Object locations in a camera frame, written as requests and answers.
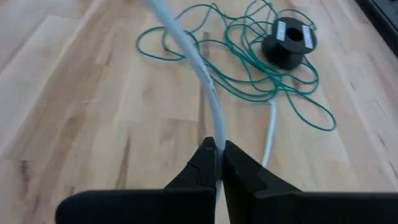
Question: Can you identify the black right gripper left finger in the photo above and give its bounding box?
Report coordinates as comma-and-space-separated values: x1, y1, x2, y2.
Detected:
55, 136, 218, 224

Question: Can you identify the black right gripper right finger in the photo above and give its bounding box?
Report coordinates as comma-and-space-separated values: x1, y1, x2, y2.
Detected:
221, 139, 398, 224

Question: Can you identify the thick white cord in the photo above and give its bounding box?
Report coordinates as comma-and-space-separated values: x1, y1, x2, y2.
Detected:
141, 0, 278, 200

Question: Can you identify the thin green wire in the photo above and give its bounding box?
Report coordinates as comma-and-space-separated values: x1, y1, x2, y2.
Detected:
135, 0, 337, 132

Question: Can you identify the black plastic wire spool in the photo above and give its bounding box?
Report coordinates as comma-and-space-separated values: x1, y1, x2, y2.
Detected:
261, 17, 318, 71

